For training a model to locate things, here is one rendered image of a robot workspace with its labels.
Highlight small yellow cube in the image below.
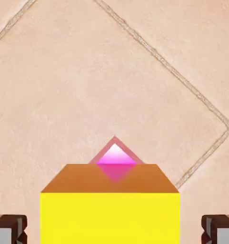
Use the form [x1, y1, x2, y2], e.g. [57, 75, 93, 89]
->
[40, 163, 180, 244]

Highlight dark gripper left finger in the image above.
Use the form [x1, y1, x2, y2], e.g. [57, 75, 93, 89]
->
[0, 214, 28, 244]

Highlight small pink cube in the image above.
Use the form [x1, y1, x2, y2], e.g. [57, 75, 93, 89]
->
[88, 135, 145, 165]

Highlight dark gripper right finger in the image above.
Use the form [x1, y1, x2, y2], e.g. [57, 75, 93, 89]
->
[201, 214, 229, 244]

